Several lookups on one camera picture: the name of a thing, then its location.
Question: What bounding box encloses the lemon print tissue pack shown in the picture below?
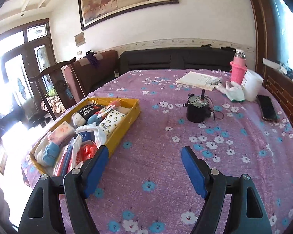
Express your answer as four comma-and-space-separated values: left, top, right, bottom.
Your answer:
98, 110, 126, 138

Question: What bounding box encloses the black sofa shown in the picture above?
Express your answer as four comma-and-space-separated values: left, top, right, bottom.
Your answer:
118, 45, 235, 75

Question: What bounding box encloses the white plastic bucket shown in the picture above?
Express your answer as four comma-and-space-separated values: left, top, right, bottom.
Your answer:
241, 69, 264, 102

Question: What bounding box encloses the blue knitted cloth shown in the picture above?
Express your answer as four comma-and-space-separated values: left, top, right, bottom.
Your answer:
42, 142, 60, 166

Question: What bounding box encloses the pink tissue pack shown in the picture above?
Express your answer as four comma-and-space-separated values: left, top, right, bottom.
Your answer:
47, 121, 75, 147

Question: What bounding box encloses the red plastic bag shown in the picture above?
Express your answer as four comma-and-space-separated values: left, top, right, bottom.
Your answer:
79, 144, 98, 162

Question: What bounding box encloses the blue red stuffed toy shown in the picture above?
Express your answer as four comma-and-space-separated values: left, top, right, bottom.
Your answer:
87, 113, 105, 126

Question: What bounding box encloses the blue white tissue pack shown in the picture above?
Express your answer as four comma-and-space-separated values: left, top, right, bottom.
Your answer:
79, 132, 93, 142

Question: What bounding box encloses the open paper notebook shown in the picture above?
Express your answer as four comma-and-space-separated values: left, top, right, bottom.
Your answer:
176, 71, 222, 91

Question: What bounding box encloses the pink thermos bottle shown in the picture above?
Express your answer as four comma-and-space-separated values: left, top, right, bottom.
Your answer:
230, 49, 247, 85

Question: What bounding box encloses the dark wooden chair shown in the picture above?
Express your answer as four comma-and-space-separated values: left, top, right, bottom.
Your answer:
28, 57, 77, 121

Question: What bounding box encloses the black smartphone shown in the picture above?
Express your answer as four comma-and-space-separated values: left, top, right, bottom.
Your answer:
257, 95, 278, 121

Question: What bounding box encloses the wooden windowsill cabinet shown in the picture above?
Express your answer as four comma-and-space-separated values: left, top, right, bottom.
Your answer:
250, 0, 293, 127

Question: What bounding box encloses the red white tissue pack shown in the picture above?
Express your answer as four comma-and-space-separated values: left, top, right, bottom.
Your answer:
53, 134, 82, 176

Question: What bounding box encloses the yellow cardboard tray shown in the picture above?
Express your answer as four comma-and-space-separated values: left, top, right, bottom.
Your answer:
29, 97, 140, 176

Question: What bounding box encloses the black electric motor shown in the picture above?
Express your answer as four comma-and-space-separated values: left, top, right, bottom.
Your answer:
183, 89, 224, 124

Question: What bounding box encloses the striped sponge stack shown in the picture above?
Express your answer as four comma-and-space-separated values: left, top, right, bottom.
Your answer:
97, 100, 121, 118

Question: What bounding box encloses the black white tissue pack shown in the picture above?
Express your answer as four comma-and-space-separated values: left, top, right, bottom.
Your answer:
71, 104, 103, 127

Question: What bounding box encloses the wooden glass door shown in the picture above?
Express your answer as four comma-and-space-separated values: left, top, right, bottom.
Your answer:
0, 19, 56, 119

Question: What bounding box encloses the white beige tissue pack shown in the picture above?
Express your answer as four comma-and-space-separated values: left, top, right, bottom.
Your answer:
34, 132, 51, 166

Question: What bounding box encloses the brown armchair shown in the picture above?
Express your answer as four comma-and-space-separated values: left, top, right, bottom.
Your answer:
62, 50, 118, 102

